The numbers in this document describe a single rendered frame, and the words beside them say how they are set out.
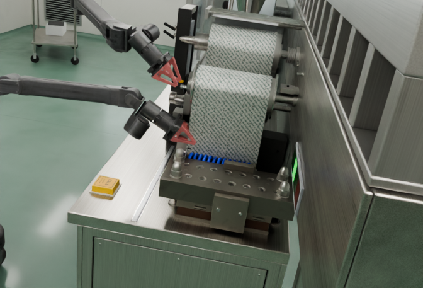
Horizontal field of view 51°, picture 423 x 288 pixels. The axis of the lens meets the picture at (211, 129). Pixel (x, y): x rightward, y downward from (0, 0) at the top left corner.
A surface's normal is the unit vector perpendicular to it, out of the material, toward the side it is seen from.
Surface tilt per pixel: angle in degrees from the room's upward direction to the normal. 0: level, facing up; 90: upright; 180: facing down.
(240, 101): 90
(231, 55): 92
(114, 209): 0
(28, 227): 0
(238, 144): 90
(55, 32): 90
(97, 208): 0
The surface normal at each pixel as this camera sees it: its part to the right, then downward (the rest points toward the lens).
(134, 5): -0.13, 0.37
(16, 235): 0.13, -0.91
